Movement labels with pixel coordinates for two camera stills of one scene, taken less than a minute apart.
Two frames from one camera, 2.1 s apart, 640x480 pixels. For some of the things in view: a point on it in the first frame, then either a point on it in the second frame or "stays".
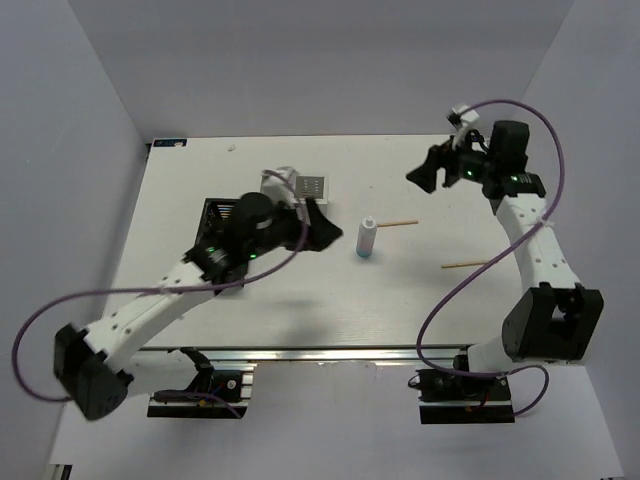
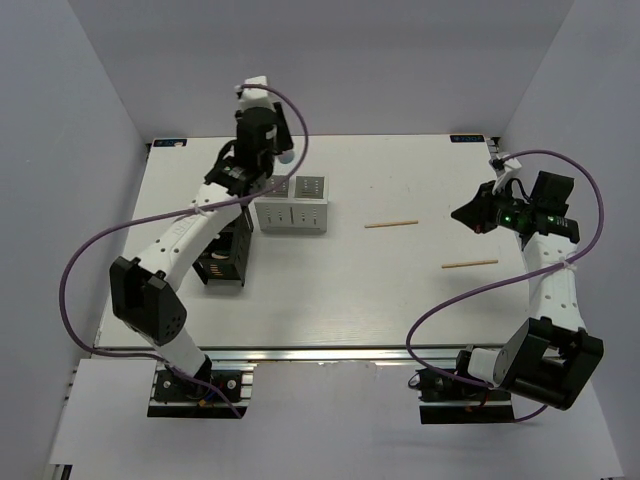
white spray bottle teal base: (366, 237) to (286, 157)
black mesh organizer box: (218, 255) stays
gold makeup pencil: (397, 223) stays
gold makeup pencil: (462, 264) stays
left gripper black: (321, 232) to (283, 130)
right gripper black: (442, 156) to (476, 213)
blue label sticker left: (170, 142) stays
